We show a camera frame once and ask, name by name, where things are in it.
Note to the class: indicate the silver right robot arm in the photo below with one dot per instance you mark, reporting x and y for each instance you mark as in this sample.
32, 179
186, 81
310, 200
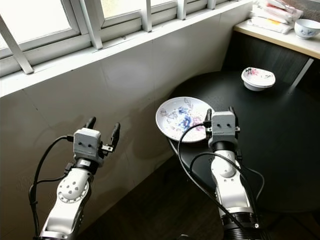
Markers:
227, 175

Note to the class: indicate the white barred window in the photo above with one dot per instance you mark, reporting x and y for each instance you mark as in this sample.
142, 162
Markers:
125, 46

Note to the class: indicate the small floral porcelain bowl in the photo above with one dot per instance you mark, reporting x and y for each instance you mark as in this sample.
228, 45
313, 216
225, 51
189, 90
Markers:
258, 79

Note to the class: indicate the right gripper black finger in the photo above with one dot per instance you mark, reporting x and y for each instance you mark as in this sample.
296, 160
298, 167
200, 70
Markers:
231, 109
207, 117

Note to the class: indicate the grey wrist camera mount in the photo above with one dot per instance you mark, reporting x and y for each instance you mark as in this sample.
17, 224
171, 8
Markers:
87, 144
224, 127

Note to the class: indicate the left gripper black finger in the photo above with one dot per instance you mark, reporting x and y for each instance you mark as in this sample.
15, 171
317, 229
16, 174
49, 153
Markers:
115, 135
90, 123

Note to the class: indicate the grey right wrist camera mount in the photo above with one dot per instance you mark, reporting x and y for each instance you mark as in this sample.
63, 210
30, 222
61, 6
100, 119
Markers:
224, 127

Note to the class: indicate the white packet with orange print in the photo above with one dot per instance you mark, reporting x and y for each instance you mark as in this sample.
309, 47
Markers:
272, 24

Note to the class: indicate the black round table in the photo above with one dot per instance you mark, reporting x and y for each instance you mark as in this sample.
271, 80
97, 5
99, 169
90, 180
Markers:
280, 135

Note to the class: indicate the light wooden countertop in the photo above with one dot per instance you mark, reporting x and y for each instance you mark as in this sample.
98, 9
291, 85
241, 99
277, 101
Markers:
285, 41

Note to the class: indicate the dark wooden cabinet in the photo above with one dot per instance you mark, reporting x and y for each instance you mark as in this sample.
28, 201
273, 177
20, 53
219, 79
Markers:
255, 55

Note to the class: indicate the blue and white bowl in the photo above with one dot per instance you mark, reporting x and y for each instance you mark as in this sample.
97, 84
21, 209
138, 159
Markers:
306, 29

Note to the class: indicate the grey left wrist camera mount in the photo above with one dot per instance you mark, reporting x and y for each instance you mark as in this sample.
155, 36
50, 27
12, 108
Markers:
87, 144

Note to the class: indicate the white packet with red print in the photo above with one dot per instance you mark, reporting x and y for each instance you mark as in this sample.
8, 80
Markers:
280, 9

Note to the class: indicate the white floral porcelain plate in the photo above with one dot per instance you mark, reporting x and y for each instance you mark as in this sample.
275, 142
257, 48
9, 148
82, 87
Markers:
182, 120

